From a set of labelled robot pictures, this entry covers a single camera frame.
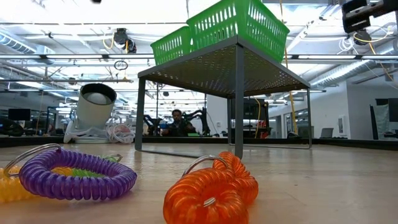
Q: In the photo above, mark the person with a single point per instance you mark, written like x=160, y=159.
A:
x=178, y=116

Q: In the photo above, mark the black monitor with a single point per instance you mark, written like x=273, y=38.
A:
x=19, y=114

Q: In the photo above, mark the white cylindrical desk lamp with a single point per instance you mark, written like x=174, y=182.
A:
x=93, y=115

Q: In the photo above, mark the grey office chair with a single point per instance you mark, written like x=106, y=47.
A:
x=326, y=133

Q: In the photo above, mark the green plastic basket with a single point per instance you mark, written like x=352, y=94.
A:
x=171, y=46
x=224, y=25

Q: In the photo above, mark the grey perforated metal shelf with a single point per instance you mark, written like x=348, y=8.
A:
x=217, y=71

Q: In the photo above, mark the black background robot arm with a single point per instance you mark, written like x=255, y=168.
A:
x=150, y=123
x=200, y=115

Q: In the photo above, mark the silver ventilation duct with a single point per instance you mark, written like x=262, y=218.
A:
x=342, y=73

